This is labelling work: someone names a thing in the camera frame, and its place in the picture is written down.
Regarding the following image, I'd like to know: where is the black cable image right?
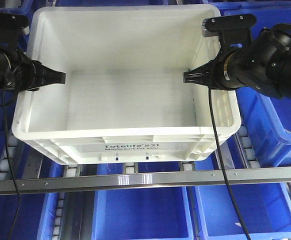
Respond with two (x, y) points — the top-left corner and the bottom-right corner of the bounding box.
(207, 57), (252, 240)

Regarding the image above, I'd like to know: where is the black cable image left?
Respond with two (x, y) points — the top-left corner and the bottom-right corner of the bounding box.
(0, 69), (23, 240)

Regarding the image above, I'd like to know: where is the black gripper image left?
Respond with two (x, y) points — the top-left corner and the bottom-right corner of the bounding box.
(0, 51), (66, 92)

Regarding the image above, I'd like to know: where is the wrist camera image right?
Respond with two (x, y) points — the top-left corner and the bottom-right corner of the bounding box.
(201, 14), (257, 53)

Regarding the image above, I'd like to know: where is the black cable image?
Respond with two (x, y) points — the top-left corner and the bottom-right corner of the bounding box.
(0, 69), (23, 240)
(207, 57), (252, 240)

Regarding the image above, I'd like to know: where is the white plastic tote bin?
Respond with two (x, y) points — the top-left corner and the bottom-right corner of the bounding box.
(12, 4), (241, 165)

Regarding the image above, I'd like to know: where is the blue bin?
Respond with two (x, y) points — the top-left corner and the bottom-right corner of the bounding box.
(91, 187), (195, 240)
(0, 193), (59, 240)
(194, 183), (291, 240)

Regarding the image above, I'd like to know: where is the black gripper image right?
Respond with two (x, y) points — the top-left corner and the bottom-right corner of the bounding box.
(183, 47), (268, 91)

